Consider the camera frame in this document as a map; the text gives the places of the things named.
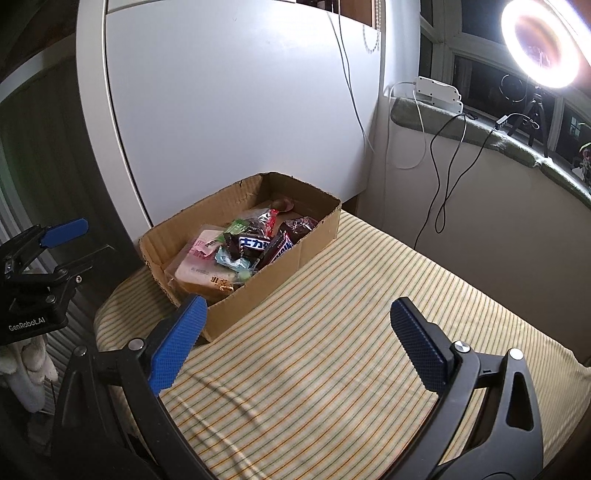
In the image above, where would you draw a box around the white power strip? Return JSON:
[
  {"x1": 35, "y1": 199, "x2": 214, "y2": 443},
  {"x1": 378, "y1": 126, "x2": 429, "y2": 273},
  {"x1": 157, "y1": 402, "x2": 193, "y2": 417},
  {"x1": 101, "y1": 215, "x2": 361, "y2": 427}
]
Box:
[{"x1": 413, "y1": 76, "x2": 464, "y2": 114}]

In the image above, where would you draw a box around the clear red-ended date packet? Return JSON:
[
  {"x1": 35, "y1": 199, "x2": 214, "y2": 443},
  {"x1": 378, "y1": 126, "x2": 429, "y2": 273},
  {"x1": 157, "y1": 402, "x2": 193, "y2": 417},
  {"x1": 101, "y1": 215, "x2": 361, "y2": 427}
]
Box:
[{"x1": 279, "y1": 215, "x2": 319, "y2": 243}]

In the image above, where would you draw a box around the brown cardboard box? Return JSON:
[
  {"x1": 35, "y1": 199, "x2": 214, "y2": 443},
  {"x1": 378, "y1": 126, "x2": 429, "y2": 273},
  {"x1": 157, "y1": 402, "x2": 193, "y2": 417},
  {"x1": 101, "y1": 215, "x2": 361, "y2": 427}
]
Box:
[{"x1": 139, "y1": 172, "x2": 342, "y2": 342}]

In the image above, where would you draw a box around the brown blue-label chocolate bar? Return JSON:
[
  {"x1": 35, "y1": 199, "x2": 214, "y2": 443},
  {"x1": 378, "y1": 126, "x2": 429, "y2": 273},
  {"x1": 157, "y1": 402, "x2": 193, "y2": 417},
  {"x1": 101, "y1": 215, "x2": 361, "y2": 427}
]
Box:
[{"x1": 235, "y1": 233, "x2": 273, "y2": 257}]

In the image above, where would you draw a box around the black tripod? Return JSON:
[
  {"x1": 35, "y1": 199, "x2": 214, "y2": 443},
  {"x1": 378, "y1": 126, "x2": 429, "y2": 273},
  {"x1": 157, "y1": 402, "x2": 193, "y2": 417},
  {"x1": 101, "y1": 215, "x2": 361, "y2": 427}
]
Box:
[{"x1": 508, "y1": 88, "x2": 550, "y2": 155}]

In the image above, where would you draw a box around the small figurine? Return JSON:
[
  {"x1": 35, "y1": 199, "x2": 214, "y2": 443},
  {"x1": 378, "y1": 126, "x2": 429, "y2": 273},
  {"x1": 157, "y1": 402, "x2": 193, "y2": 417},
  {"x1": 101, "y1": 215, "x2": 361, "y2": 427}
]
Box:
[{"x1": 573, "y1": 143, "x2": 591, "y2": 181}]

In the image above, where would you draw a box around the white wardrobe door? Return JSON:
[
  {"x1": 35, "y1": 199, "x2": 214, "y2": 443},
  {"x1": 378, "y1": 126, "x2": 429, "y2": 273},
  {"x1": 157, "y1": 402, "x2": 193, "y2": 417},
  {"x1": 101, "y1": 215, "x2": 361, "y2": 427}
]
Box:
[{"x1": 76, "y1": 0, "x2": 384, "y2": 245}]

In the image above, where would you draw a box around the light blue candy packet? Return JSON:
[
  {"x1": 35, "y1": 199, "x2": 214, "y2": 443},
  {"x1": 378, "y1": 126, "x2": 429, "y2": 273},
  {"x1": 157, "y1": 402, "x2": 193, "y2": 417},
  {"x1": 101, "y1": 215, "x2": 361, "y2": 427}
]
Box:
[{"x1": 215, "y1": 247, "x2": 259, "y2": 278}]

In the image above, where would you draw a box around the black cable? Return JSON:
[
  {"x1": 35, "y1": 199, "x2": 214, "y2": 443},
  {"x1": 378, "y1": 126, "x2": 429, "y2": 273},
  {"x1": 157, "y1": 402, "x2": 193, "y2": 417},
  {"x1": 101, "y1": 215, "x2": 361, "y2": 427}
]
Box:
[{"x1": 413, "y1": 111, "x2": 513, "y2": 250}]

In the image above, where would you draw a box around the ring light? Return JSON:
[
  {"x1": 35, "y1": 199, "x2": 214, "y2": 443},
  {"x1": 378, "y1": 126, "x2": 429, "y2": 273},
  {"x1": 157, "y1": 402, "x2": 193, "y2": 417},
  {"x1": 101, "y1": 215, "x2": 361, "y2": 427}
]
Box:
[{"x1": 501, "y1": 0, "x2": 583, "y2": 89}]

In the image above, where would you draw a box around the person's left hand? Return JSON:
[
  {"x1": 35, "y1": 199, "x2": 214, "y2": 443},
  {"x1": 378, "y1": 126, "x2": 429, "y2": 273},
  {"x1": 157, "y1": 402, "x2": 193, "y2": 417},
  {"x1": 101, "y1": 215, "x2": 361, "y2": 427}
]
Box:
[{"x1": 0, "y1": 335, "x2": 58, "y2": 414}]

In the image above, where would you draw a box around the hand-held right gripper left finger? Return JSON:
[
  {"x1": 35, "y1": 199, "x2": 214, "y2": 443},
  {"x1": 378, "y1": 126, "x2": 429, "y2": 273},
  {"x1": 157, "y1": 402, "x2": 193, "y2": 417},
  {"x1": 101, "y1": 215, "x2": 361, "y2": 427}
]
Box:
[{"x1": 51, "y1": 295, "x2": 208, "y2": 480}]

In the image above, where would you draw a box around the white bead cord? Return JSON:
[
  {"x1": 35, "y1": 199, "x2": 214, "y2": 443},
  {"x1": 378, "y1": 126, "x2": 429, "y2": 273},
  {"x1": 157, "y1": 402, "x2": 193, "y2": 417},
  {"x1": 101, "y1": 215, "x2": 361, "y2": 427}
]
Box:
[{"x1": 362, "y1": 0, "x2": 382, "y2": 54}]

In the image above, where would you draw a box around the pink printed bread packet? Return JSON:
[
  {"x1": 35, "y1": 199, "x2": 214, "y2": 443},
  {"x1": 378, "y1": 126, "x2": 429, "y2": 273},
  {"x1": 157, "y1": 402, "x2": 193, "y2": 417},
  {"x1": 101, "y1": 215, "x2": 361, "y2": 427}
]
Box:
[{"x1": 174, "y1": 224, "x2": 243, "y2": 296}]

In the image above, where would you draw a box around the yellow striped blanket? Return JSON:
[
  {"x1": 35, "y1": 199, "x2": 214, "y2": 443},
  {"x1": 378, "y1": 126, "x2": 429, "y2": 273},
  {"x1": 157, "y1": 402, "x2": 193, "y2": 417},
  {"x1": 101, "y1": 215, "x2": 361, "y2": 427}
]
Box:
[{"x1": 95, "y1": 210, "x2": 591, "y2": 480}]

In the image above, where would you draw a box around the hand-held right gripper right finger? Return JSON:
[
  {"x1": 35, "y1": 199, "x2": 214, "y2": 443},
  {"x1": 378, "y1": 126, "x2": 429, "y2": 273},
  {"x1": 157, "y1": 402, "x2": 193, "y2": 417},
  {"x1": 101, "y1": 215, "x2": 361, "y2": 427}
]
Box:
[{"x1": 390, "y1": 296, "x2": 546, "y2": 480}]

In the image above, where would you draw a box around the brown wooden panel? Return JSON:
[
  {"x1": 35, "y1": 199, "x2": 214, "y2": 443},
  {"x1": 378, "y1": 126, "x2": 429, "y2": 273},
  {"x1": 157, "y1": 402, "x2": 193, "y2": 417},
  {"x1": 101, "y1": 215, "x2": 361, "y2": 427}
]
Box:
[{"x1": 295, "y1": 0, "x2": 375, "y2": 24}]

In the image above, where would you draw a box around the white cable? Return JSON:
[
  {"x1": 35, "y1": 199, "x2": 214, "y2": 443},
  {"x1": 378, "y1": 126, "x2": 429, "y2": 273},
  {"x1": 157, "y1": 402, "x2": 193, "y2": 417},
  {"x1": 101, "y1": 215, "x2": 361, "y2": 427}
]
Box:
[{"x1": 325, "y1": 9, "x2": 428, "y2": 169}]

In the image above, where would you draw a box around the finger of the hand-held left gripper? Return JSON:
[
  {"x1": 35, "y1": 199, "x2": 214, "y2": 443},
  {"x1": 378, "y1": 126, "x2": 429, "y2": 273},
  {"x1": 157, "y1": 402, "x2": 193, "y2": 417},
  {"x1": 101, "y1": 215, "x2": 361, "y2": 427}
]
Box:
[
  {"x1": 53, "y1": 244, "x2": 116, "y2": 287},
  {"x1": 0, "y1": 218, "x2": 89, "y2": 273}
]

